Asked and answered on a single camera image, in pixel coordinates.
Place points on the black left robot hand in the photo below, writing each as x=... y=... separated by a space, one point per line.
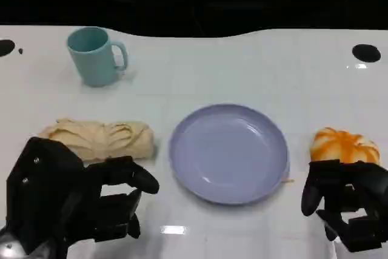
x=121 y=169

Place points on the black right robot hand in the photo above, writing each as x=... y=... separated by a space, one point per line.
x=369 y=180

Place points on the beige towel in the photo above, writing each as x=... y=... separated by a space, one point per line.
x=103 y=139

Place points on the orange and white bread roll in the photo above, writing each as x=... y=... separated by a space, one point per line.
x=342 y=145

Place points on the lilac plate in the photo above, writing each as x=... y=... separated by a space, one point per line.
x=227 y=156

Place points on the pale green mug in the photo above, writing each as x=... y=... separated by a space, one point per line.
x=92 y=59

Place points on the black round table grommet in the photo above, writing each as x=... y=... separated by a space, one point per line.
x=366 y=52
x=4 y=48

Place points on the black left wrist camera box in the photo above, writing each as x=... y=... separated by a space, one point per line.
x=42 y=186

